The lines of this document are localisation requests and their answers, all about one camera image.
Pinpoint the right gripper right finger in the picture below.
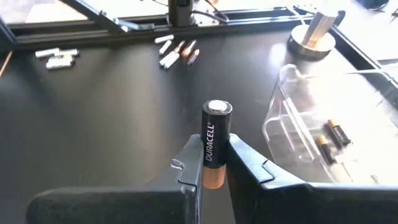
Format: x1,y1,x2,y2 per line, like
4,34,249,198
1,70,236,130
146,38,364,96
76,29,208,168
226,133,398,224

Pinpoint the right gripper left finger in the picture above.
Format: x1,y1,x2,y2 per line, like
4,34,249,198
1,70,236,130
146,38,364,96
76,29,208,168
26,134,205,224

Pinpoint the black copper Duracell battery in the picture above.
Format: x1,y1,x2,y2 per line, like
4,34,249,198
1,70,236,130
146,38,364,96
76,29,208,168
316,134,338,166
181,39,198,60
200,99,233,190
187,49,200,66
326,119,353,147

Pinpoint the clear plastic bin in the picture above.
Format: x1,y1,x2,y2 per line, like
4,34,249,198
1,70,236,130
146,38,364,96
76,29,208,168
262,63,398,187

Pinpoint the black table mat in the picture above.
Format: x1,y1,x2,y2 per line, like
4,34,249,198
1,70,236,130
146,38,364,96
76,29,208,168
0,29,398,224

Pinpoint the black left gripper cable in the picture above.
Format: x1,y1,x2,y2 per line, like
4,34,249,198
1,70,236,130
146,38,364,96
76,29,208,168
191,0,231,24

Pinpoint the black aluminium table frame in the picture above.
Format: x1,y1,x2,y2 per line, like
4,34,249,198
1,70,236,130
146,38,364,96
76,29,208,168
0,6,398,94

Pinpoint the black diagonal frame strut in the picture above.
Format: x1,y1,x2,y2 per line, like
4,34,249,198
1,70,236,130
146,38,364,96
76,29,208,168
60,0,156,34

